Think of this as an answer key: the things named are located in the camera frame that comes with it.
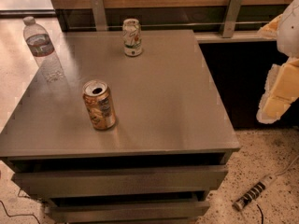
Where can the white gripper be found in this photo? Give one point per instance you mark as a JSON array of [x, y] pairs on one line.
[[290, 28]]

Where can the white green 7up can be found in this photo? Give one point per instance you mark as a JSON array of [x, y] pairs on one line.
[[131, 33]]

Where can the orange gold soda can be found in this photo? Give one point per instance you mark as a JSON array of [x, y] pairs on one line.
[[97, 98]]

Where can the grey drawer cabinet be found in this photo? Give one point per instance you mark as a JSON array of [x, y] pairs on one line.
[[168, 114]]

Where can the clear plastic water bottle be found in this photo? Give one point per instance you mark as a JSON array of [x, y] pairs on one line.
[[39, 43]]

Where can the lower grey drawer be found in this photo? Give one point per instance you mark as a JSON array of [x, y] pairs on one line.
[[128, 212]]

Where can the grey drawer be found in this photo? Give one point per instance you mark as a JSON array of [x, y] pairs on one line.
[[120, 181], [128, 212]]

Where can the upper grey drawer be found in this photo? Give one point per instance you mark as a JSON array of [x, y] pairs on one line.
[[120, 181]]

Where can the right metal bracket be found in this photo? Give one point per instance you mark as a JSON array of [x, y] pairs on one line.
[[231, 14]]

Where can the metal bracket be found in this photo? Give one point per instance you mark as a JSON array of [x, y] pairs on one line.
[[99, 15], [231, 14]]

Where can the left metal bracket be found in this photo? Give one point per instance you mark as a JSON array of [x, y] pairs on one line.
[[99, 15]]

